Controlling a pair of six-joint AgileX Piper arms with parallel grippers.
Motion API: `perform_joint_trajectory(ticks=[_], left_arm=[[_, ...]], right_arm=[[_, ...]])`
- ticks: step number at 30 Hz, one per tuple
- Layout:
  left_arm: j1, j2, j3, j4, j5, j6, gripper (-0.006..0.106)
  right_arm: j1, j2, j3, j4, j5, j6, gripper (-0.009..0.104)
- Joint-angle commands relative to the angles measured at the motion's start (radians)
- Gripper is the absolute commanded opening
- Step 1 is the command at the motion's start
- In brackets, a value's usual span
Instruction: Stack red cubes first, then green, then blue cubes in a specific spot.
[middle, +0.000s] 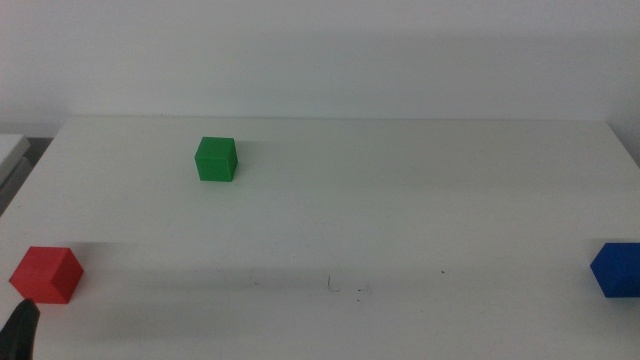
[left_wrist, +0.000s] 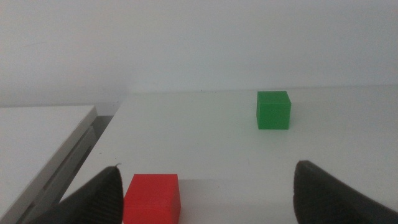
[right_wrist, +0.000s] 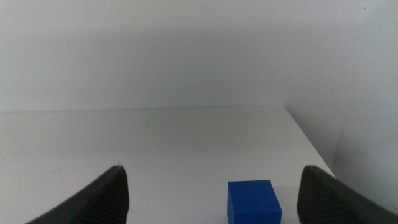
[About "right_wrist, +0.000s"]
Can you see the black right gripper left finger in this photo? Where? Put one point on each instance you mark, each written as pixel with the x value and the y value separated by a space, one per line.
pixel 102 199

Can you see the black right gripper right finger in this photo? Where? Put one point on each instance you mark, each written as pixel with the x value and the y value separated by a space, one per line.
pixel 323 202

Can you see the blue cube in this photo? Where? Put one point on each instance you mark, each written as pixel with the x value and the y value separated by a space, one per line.
pixel 253 202

